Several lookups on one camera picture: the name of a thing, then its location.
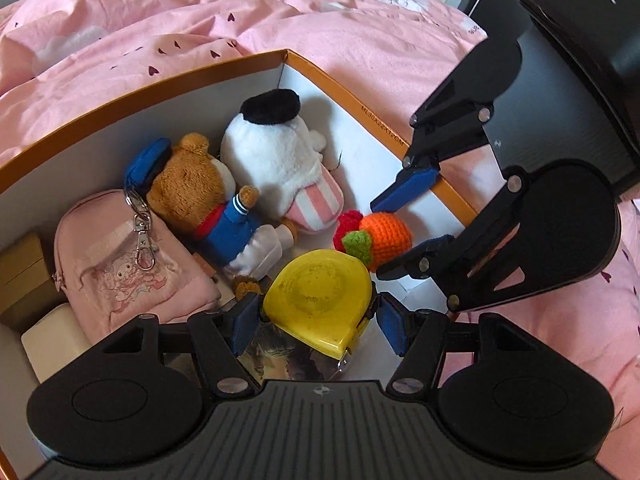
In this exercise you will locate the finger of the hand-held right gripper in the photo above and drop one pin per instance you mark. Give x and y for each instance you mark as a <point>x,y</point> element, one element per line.
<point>430,260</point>
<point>405,190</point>

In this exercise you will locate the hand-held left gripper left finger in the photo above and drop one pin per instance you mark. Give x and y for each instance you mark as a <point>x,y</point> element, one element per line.
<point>247,321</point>

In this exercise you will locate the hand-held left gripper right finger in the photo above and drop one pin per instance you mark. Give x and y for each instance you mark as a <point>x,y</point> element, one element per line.
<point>392,326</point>

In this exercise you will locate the orange crochet toy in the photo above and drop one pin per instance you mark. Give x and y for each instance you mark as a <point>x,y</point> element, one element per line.
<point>390,235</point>

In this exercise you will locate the yellow tape measure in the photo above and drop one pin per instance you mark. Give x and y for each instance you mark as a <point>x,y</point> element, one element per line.
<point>310,295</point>

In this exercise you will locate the pink pouch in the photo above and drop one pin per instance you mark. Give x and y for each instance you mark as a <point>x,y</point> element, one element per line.
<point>115,280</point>

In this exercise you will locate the white and black plush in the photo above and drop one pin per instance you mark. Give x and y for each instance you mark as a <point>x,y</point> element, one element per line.
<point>270,155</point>

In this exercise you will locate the brown bear plush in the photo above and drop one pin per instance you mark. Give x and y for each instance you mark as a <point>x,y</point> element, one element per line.
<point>185,180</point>

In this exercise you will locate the white long box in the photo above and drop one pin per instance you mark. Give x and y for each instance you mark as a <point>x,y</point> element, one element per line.
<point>55,340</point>

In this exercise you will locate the brown cardboard box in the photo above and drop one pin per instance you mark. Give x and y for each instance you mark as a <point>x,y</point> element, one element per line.
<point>25,270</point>

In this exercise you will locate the orange cardboard box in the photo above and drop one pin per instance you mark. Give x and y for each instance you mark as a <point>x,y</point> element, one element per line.
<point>150,100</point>

